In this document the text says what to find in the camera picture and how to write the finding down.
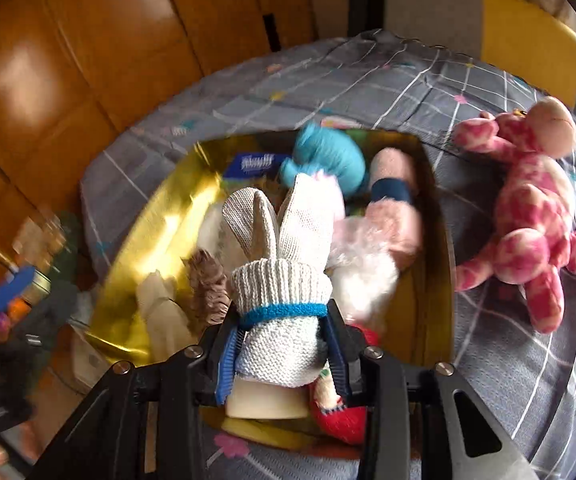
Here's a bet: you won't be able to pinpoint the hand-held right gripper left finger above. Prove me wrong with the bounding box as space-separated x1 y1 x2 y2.
30 316 243 480

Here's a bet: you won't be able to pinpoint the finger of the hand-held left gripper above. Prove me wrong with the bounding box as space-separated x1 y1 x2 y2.
0 266 36 311

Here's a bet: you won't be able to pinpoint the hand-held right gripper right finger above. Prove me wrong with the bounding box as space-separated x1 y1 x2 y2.
320 301 539 480

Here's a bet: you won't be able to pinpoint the red knit sock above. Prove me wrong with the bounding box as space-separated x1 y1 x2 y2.
308 322 381 446

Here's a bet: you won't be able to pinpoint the pink scrunchie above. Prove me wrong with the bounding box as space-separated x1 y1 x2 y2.
182 249 231 331

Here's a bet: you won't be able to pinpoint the white fluffy socks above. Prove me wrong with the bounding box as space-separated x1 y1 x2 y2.
328 247 401 331

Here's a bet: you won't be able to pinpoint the beige cloth roll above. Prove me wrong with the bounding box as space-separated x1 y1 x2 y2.
135 270 196 351

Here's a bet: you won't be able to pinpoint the white knit gloves blue band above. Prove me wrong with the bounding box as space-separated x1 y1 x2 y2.
222 174 346 388

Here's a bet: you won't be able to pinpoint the pink fluffy socks blue band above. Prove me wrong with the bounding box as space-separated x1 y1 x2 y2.
333 147 424 266

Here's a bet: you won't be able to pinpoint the gold box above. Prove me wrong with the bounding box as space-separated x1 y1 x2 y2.
85 130 456 453

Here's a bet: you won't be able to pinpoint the blue labelled packet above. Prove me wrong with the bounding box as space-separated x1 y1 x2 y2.
225 152 289 181

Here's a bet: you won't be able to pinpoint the teal and pink fluffy socks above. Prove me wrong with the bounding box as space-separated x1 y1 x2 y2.
278 121 369 221

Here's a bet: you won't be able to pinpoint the wooden wardrobe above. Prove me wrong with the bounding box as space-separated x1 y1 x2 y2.
0 0 319 271

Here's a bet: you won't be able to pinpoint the pink spotted giraffe plush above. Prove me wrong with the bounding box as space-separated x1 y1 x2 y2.
450 96 576 335

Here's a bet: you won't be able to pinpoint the grey yellow blue headboard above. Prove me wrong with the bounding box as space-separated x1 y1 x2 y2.
383 0 576 126

